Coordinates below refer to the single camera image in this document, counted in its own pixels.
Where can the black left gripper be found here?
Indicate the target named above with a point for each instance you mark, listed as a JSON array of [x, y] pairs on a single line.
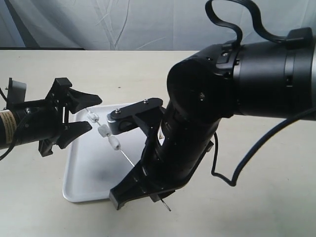
[[57, 132]]

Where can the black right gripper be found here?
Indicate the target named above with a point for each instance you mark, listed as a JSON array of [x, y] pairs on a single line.
[[163, 169]]

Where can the thin metal skewer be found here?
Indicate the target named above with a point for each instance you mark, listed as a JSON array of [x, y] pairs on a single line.
[[104, 167]]

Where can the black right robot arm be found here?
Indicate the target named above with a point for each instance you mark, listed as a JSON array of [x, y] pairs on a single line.
[[275, 78]]

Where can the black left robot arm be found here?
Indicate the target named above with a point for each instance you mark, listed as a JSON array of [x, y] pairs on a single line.
[[23, 123]]

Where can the white plastic tray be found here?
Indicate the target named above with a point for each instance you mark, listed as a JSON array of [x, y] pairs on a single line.
[[74, 190]]

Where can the white backdrop cloth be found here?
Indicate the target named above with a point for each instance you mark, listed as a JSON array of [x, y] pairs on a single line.
[[109, 25]]

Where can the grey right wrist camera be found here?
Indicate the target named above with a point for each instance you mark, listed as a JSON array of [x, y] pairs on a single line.
[[146, 115]]

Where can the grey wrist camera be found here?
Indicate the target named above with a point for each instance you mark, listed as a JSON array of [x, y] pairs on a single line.
[[146, 115], [16, 92]]

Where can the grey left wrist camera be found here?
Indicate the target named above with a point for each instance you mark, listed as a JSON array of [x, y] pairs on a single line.
[[16, 92]]

